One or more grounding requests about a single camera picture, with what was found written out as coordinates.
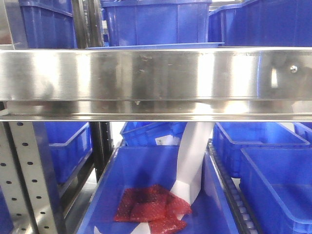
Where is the blue plastic tray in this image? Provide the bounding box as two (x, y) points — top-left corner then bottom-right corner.
(88, 42), (224, 50)

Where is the stainless steel shelf beam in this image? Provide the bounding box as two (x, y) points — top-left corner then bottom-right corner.
(0, 47), (312, 122)

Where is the perforated steel shelf upright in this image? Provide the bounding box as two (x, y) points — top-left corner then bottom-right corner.
(0, 121), (66, 234)

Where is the blue bin rear centre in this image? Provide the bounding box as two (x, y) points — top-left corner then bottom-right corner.
(120, 121), (187, 146)

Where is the white paper strip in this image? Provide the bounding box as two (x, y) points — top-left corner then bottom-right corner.
(94, 121), (214, 234)

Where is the blue bin with red bags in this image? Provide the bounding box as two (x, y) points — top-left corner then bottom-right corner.
(77, 146), (238, 234)

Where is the blue bin rear right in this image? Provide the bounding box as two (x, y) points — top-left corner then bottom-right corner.
(212, 122), (310, 178)

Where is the red mesh bag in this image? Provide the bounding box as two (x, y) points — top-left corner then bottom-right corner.
(114, 184), (192, 234)

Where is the blue bin lower left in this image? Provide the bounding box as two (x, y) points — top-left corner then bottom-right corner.
(45, 122), (92, 184)

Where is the blue bin upper centre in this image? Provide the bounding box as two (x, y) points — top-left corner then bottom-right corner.
(100, 0), (212, 46)

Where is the blue bin lower right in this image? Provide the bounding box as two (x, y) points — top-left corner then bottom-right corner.
(240, 148), (312, 234)

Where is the blue bin upper right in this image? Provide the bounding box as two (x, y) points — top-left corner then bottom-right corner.
(208, 0), (312, 47)

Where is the blue bin upper left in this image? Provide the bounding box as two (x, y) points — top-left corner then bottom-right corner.
(19, 0), (77, 49)

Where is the roller track rail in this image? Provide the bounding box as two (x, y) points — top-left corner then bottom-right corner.
(208, 139), (260, 234)

